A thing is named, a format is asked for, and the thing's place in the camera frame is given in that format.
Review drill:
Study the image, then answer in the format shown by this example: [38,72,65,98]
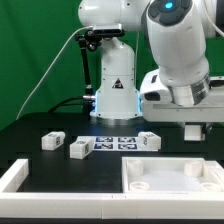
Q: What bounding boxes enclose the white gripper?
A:
[141,75,224,124]

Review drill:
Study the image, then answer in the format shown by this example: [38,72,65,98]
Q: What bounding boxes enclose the white square tabletop part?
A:
[122,157,224,193]

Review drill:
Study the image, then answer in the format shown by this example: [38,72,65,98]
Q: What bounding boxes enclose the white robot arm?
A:
[78,0,224,125]

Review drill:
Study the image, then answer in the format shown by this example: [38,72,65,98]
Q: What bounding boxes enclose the tag marker sheet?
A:
[77,136,161,151]

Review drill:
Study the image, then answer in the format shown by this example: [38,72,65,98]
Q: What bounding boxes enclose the white U-shaped fence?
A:
[0,159,224,219]

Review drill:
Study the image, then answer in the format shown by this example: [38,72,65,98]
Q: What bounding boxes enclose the black cables at base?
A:
[48,96,91,114]

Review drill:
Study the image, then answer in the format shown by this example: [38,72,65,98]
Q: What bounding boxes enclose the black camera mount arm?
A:
[75,30,102,114]

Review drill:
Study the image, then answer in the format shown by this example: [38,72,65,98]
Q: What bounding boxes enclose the grey camera on mount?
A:
[93,24,125,37]

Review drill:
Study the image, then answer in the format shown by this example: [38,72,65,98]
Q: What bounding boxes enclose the white camera cable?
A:
[15,25,95,120]

